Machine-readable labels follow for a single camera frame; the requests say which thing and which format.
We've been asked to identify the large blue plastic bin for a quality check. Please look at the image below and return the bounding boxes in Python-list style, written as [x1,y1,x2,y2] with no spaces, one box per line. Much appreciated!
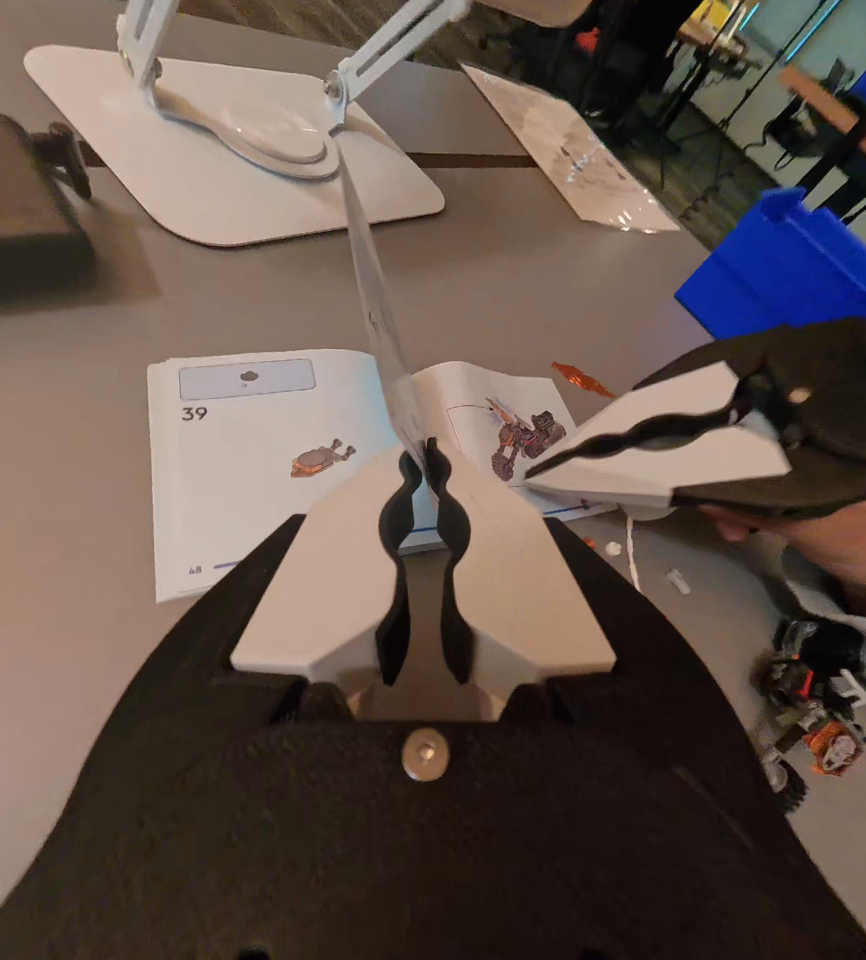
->
[675,187,866,342]

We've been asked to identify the black flat case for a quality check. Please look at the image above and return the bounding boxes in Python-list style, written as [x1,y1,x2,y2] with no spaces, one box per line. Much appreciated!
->
[0,108,96,279]

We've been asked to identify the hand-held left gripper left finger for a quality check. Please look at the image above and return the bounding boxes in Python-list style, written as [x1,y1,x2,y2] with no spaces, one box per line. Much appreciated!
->
[230,450,422,721]

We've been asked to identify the lego instruction booklet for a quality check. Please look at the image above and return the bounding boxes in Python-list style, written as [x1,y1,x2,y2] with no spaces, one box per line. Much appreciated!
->
[146,138,617,603]

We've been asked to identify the orange skull lego piece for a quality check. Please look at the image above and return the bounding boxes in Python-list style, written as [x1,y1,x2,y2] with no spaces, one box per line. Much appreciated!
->
[808,720,866,777]

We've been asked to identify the black lego motorcycle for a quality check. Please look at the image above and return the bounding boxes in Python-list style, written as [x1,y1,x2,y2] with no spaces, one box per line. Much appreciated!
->
[751,618,866,815]

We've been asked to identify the white base stand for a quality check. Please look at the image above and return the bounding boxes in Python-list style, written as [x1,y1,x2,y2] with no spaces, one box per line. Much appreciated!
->
[24,0,471,247]

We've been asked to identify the long wooden desk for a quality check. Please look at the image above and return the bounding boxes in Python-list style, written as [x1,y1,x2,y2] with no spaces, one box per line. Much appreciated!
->
[778,67,866,196]

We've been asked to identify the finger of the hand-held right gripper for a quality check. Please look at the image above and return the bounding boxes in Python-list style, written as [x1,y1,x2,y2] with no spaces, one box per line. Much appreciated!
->
[525,414,792,519]
[549,362,743,460]

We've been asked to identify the slim orange lego flame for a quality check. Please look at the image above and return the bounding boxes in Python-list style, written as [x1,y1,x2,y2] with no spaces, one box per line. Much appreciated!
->
[551,362,617,399]

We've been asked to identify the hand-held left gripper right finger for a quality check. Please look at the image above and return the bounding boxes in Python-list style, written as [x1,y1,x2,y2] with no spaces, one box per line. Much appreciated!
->
[425,438,617,721]

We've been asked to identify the person's right hand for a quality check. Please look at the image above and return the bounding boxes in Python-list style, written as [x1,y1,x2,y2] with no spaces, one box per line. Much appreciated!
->
[699,495,866,624]

